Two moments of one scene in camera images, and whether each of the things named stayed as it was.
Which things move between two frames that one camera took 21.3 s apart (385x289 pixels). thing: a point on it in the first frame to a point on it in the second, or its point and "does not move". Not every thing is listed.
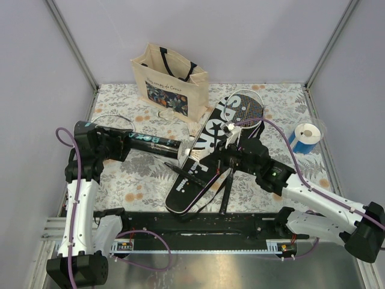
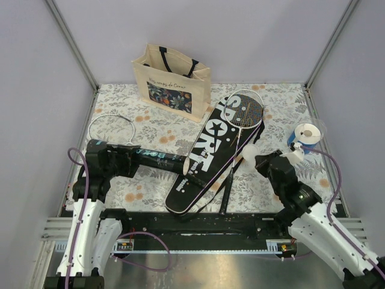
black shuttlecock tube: x=139 y=142 to x=145 y=158
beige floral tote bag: x=165 y=79 does not move
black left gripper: x=117 y=136 to x=124 y=154
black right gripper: x=214 y=157 to x=262 y=161
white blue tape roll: x=304 y=138 does not move
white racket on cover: x=245 y=109 does not move
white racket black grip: x=175 y=169 does not move
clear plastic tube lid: x=322 y=129 does not move
